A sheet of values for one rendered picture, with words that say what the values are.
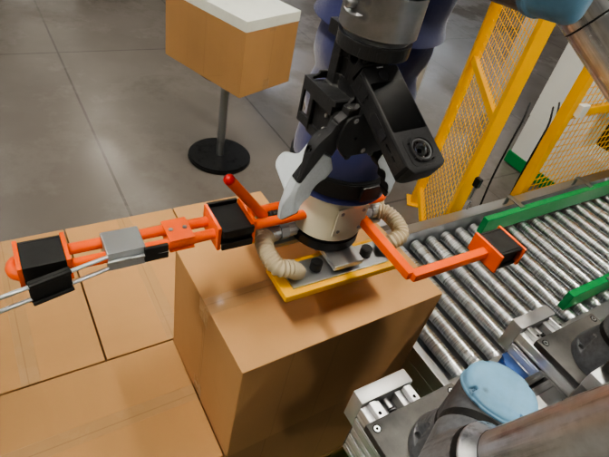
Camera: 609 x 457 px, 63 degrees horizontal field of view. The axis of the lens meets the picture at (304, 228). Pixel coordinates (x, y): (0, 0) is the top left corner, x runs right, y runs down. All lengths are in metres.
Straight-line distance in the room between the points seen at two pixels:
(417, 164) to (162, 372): 1.23
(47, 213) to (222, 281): 1.80
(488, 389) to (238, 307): 0.62
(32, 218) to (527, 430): 2.60
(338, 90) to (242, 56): 2.13
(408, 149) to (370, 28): 0.11
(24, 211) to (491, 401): 2.56
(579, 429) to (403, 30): 0.43
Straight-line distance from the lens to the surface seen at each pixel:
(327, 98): 0.51
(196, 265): 1.29
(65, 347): 1.66
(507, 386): 0.85
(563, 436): 0.63
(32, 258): 0.97
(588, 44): 0.55
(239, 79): 2.69
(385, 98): 0.48
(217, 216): 1.04
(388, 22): 0.46
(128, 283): 1.79
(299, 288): 1.10
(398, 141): 0.46
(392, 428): 1.00
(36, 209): 2.97
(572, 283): 2.41
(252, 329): 1.17
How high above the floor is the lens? 1.88
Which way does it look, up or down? 40 degrees down
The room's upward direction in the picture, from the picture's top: 14 degrees clockwise
